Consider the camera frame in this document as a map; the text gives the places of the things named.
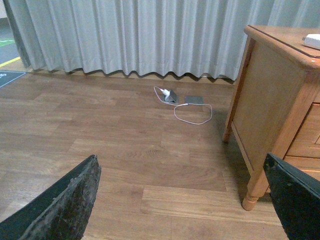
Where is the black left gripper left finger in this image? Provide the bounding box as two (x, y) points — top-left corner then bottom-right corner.
(0, 155), (102, 240)

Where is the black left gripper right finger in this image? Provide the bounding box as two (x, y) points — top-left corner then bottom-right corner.
(263, 152), (320, 240)

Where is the white charger block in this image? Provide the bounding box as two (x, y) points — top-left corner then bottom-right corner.
(302, 33), (320, 50)

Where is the wooden drawer front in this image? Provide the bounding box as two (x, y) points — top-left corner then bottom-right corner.
(284, 96), (320, 180)

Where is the wooden drawer cabinet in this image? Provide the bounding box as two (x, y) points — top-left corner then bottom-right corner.
(222, 25), (320, 211)

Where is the white floor charger plug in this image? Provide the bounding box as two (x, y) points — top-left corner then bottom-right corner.
(160, 88), (170, 97)

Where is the closed metal floor socket plate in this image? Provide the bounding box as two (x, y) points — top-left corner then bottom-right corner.
(184, 95), (204, 105)

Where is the dark floor mat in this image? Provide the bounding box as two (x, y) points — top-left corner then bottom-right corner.
(0, 70), (26, 88)

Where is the open metal floor socket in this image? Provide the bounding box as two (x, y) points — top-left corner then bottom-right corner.
(160, 89), (179, 104)

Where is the grey pleated curtain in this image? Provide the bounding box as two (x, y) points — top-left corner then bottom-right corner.
(3, 0), (320, 80)

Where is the white charging cable on floor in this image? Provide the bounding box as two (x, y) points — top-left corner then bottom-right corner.
(153, 86), (213, 126)

